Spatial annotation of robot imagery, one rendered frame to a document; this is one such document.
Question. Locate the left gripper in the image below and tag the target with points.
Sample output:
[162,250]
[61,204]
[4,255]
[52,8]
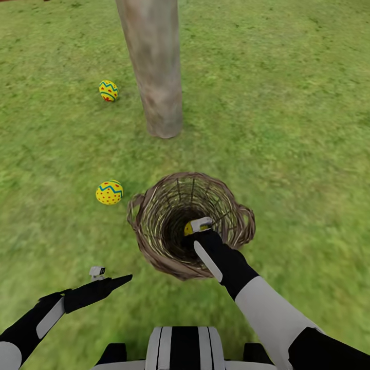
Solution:
[99,290]

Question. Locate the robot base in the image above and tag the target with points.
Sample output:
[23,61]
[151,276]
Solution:
[255,358]

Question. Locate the wicker basket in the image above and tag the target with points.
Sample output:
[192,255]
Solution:
[158,252]

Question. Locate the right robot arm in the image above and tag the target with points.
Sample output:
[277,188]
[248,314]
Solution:
[292,341]

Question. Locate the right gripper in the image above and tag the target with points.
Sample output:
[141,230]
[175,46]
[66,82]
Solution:
[187,242]

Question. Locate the easter egg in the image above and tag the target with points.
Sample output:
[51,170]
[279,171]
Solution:
[108,90]
[187,230]
[110,192]

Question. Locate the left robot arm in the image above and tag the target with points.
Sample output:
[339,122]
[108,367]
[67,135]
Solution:
[19,341]

